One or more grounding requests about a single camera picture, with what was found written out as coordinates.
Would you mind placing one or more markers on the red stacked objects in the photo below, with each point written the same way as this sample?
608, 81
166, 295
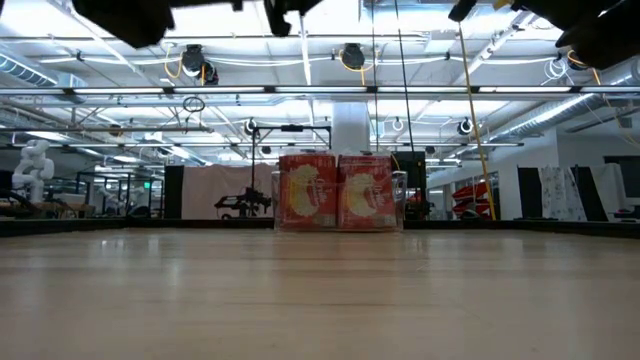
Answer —
470, 192

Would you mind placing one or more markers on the white square column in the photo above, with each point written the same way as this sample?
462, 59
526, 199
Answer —
350, 130

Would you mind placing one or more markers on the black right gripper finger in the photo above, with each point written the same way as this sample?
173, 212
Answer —
462, 11

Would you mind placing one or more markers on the long ceiling light rail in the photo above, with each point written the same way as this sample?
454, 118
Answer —
220, 90

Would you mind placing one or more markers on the wooden workbench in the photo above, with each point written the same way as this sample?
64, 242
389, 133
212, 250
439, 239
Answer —
50, 206

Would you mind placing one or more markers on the clear plastic bin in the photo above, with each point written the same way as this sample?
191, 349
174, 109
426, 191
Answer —
401, 200

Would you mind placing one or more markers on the black metal cage frame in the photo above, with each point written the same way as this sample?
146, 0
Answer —
120, 173

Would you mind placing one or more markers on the plain white curtain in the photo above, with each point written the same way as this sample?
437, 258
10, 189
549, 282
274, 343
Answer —
612, 185

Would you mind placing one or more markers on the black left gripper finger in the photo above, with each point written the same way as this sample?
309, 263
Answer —
280, 17
305, 6

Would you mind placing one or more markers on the black tall panel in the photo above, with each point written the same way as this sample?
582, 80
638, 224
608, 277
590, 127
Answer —
173, 192

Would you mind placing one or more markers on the red Orville popcorn bag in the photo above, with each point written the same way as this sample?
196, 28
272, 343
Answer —
367, 195
307, 195

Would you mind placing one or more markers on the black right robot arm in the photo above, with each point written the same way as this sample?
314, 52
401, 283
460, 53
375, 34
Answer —
610, 35

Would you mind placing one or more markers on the silver ventilation duct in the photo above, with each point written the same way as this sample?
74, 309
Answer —
550, 117
30, 75

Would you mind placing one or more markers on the white patterned curtain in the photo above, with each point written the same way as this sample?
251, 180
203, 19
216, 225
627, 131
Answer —
560, 192

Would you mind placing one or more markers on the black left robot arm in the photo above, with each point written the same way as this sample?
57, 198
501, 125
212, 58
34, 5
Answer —
125, 20

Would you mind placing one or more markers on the black background robot arm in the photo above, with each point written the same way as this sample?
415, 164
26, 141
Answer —
247, 202

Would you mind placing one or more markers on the black cabinet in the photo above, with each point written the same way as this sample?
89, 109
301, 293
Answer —
419, 175

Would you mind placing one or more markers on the beige cloth partition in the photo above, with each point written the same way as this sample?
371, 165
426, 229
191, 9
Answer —
210, 190

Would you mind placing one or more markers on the black curtain panel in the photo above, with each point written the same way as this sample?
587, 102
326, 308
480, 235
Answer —
529, 192

